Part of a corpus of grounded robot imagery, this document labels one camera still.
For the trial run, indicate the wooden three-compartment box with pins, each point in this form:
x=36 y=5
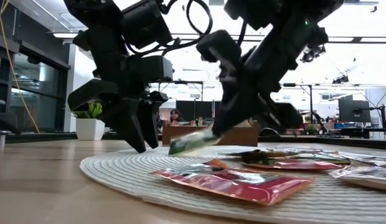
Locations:
x=242 y=137

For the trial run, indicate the black aluminium table frame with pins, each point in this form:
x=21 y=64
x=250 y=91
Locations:
x=40 y=136

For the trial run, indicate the black metal station frame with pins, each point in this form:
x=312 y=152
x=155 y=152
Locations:
x=310 y=102

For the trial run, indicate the long linear ceiling light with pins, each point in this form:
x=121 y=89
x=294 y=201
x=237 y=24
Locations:
x=376 y=40

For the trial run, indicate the grey table post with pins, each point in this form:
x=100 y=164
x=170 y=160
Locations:
x=1 y=138

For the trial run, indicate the green plant in white pot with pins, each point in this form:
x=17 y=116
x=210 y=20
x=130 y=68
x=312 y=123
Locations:
x=90 y=129

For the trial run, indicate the person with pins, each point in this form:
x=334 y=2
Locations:
x=176 y=115

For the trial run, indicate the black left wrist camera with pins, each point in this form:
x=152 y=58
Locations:
x=146 y=21

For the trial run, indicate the black track light cluster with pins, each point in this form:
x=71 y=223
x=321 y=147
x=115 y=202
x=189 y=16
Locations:
x=311 y=56

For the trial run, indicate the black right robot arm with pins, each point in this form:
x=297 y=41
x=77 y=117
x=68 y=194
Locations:
x=283 y=34

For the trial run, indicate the black partition panels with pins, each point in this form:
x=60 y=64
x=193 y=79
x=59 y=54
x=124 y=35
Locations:
x=190 y=109

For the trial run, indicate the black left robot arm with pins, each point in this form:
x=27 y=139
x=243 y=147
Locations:
x=99 y=46

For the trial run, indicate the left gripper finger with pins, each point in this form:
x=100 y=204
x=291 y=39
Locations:
x=152 y=118
x=129 y=121

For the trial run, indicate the black computer monitor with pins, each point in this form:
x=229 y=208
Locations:
x=354 y=110

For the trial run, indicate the white round woven placemat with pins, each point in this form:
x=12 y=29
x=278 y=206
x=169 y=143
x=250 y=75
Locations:
x=118 y=168

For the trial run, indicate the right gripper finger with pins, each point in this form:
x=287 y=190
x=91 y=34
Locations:
x=230 y=102
x=249 y=113

